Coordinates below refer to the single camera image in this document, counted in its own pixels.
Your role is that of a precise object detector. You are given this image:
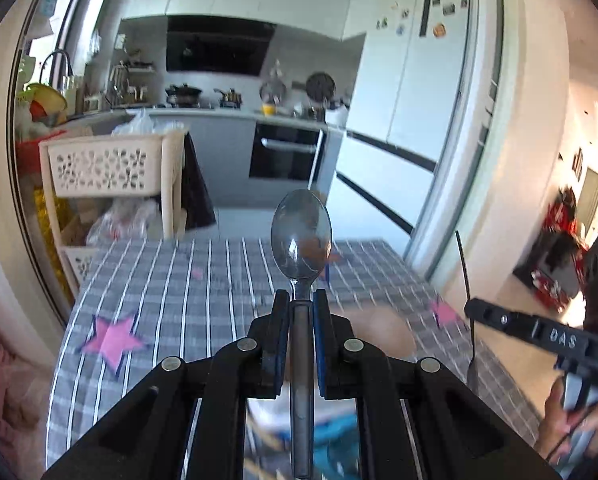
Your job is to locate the white refrigerator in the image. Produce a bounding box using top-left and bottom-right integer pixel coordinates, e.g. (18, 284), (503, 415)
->
(327, 0), (470, 256)

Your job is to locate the black wok on stove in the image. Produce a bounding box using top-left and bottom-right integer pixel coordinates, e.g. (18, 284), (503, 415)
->
(165, 84), (203, 107)

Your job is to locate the black range hood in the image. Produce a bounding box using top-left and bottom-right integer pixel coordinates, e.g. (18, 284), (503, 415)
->
(165, 15), (276, 77)

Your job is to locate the grey checked tablecloth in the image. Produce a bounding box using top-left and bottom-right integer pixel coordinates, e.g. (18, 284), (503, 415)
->
(45, 238), (538, 463)

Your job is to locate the metal spoon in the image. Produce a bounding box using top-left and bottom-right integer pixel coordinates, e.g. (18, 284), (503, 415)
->
(271, 190), (331, 479)

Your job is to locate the person's right hand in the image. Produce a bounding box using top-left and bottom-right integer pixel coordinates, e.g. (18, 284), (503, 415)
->
(534, 378), (598, 464)

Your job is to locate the beige plastic storage rack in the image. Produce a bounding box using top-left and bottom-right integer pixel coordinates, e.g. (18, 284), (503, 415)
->
(39, 129), (186, 295)

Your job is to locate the black built-in oven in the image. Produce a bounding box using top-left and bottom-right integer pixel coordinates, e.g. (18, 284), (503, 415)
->
(249, 122), (327, 183)

